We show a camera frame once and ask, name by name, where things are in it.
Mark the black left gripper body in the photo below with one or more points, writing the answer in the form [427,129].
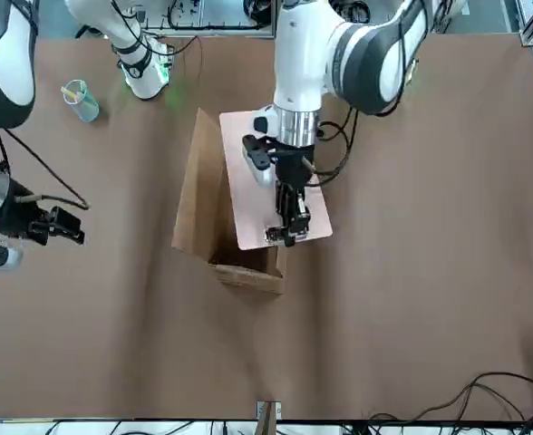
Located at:
[296,165]

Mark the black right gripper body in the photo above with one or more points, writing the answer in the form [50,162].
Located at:
[22,217]

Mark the pink clipboard with paper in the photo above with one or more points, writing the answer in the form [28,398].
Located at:
[248,181]

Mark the brown cardboard box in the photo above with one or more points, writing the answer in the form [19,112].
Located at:
[198,204]

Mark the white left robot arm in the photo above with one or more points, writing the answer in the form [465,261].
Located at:
[303,54]

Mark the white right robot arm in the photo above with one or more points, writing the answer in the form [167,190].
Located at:
[8,59]

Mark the clear plastic pen cup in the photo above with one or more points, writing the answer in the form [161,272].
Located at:
[83,106]

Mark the yellow pen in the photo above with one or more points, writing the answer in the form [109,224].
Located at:
[69,93]

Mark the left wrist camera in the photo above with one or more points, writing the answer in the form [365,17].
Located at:
[259,158]

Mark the aluminium frame post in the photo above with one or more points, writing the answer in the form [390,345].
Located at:
[268,417]

